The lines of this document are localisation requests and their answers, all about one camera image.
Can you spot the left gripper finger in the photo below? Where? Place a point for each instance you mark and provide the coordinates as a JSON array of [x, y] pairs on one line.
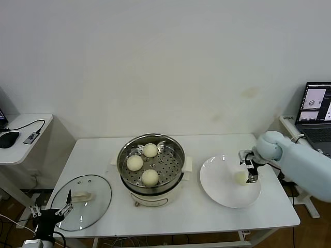
[[67, 205], [35, 211]]

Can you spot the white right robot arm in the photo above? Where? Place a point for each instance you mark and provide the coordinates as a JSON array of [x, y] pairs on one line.
[[297, 160]]

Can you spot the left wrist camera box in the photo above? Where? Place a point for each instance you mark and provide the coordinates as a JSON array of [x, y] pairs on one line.
[[32, 243]]

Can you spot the white side table with laptop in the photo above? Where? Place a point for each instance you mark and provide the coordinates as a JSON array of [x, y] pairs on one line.
[[287, 125]]

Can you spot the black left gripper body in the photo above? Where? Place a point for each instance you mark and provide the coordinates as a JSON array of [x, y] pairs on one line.
[[47, 220]]

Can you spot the grey usb hub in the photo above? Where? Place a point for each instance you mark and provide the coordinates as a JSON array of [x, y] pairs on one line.
[[32, 137]]

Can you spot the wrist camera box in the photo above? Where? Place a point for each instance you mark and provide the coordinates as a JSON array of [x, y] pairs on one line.
[[243, 155], [32, 243]]

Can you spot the white side table with mouse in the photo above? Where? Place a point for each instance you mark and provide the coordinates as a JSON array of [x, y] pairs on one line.
[[23, 155]]

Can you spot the white round plate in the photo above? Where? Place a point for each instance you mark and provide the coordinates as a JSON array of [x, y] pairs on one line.
[[219, 180]]

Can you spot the dark screen device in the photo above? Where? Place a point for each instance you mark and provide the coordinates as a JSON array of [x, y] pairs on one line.
[[2, 117]]

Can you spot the stainless steel steamer basket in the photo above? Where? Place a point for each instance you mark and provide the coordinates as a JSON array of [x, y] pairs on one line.
[[170, 165]]

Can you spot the white electric cooker pot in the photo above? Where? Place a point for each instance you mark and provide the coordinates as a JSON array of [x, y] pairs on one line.
[[155, 200]]

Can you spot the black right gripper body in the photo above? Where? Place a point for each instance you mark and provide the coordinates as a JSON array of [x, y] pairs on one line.
[[253, 168]]

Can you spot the black computer mouse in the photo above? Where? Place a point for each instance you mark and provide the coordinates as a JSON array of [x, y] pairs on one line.
[[9, 139]]

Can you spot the white table frame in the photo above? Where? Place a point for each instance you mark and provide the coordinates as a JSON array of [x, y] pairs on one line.
[[244, 233]]

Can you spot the grey open laptop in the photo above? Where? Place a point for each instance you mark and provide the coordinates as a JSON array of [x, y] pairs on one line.
[[316, 129]]

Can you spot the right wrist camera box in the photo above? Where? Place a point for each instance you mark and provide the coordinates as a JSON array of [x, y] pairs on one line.
[[243, 155]]

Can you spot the white steamed baozi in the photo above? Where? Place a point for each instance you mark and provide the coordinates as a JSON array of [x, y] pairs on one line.
[[240, 178], [150, 177], [134, 163], [150, 150]]

